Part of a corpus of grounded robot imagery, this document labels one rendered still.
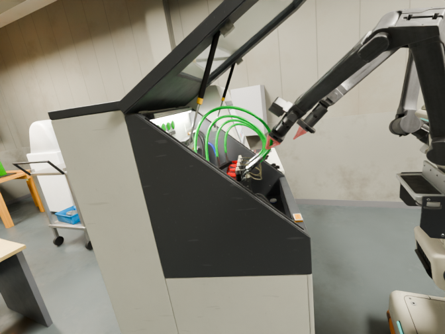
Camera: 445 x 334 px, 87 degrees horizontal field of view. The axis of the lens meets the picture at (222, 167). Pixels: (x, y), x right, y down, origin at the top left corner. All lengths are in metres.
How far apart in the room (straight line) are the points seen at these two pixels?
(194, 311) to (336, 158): 2.43
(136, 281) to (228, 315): 0.41
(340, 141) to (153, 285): 2.53
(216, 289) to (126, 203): 0.50
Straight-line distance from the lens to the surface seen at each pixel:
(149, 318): 1.27
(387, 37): 0.70
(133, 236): 1.02
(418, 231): 1.35
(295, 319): 1.15
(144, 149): 0.85
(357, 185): 3.22
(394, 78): 3.07
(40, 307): 2.42
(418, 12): 0.75
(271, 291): 1.05
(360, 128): 3.05
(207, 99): 1.48
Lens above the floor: 1.45
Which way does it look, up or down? 15 degrees down
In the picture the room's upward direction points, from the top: 8 degrees counter-clockwise
